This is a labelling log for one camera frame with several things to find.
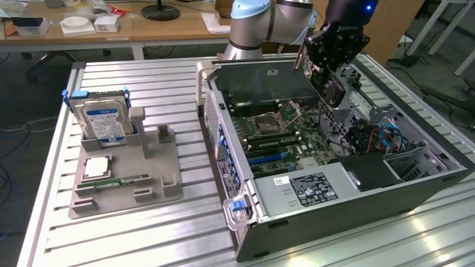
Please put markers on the open grey PC case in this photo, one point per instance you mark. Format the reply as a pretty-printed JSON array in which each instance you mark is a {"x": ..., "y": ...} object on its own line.
[{"x": 334, "y": 222}]

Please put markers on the white metal table frame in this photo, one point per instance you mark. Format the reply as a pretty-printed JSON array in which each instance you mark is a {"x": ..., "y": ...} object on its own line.
[{"x": 427, "y": 26}]

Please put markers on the silver CPU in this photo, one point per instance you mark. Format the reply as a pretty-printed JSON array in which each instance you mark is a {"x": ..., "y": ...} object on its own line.
[{"x": 97, "y": 168}]

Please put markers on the black power adapter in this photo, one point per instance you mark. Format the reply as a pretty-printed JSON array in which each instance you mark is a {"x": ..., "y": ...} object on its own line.
[{"x": 409, "y": 61}]

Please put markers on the grey plastic parts rack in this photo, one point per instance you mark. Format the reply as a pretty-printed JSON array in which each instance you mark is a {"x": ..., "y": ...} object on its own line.
[{"x": 126, "y": 167}]

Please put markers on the blue expansion slot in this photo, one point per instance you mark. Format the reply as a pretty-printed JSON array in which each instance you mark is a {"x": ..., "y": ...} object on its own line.
[{"x": 267, "y": 158}]

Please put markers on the wooden desk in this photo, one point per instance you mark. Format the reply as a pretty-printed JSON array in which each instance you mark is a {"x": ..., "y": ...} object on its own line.
[{"x": 55, "y": 40}]

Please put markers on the green motherboard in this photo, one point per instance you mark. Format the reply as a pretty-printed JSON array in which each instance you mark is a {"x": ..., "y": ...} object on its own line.
[{"x": 315, "y": 144}]

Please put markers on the hard disk in blue caddy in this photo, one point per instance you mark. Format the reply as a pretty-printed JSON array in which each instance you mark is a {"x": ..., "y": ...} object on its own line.
[{"x": 102, "y": 122}]

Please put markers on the metal disk bay with bracket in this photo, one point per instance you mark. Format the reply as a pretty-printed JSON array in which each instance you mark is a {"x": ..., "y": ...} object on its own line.
[{"x": 411, "y": 164}]

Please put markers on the red packet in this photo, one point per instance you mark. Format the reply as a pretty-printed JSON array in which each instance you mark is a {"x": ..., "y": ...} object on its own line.
[{"x": 121, "y": 11}]

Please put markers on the white round part on box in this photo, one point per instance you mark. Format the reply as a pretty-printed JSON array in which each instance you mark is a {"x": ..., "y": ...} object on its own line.
[{"x": 78, "y": 25}]

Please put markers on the black office chair base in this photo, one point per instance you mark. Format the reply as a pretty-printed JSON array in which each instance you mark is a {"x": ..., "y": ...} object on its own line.
[{"x": 40, "y": 62}]

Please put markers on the grey cup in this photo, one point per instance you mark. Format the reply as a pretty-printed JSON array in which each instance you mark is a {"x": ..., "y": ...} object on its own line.
[{"x": 54, "y": 3}]

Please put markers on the CPU socket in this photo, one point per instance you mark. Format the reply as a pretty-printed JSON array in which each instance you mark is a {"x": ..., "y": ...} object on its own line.
[{"x": 267, "y": 125}]

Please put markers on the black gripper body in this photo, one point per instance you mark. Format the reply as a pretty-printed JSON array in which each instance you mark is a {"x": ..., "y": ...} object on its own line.
[{"x": 338, "y": 41}]

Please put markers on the black round lamp base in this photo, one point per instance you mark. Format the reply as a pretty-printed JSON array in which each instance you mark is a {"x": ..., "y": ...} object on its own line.
[{"x": 161, "y": 12}]

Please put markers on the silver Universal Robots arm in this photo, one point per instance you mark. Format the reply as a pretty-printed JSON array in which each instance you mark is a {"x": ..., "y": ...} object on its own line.
[{"x": 257, "y": 25}]

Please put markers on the stack of white papers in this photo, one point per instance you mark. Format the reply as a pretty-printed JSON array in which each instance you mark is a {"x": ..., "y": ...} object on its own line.
[{"x": 215, "y": 23}]

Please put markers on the perforated metal disk bay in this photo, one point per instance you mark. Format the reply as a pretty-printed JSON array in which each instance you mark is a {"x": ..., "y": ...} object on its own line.
[{"x": 353, "y": 108}]

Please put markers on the brown cardboard box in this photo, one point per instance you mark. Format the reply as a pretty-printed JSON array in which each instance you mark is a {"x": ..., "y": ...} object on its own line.
[{"x": 223, "y": 9}]

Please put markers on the small white cardboard box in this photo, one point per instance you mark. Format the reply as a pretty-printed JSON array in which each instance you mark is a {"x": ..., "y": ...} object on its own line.
[{"x": 107, "y": 24}]

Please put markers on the open metal socket cover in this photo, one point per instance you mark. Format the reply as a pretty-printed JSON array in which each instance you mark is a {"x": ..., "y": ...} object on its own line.
[{"x": 291, "y": 112}]

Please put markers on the green RAM stick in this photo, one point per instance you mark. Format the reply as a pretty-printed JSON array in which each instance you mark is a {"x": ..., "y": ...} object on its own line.
[{"x": 119, "y": 182}]

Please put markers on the grey power supply unit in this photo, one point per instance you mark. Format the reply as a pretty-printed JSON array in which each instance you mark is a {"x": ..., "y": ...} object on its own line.
[{"x": 274, "y": 194}]

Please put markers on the installed black RAM stick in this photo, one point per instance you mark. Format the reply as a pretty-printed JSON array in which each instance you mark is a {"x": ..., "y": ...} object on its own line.
[{"x": 273, "y": 140}]

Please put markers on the white box with black lid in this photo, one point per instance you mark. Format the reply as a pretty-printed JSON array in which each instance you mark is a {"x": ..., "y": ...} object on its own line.
[{"x": 30, "y": 26}]

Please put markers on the black RAM slot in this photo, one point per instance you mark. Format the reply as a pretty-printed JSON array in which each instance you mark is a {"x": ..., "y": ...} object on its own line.
[
  {"x": 258, "y": 111},
  {"x": 254, "y": 104}
]

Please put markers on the wooden cabinet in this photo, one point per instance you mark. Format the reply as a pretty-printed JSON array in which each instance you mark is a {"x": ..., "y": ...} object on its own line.
[{"x": 401, "y": 27}]

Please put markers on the black graphics card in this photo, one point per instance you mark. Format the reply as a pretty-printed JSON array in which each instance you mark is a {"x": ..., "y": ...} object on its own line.
[{"x": 333, "y": 89}]

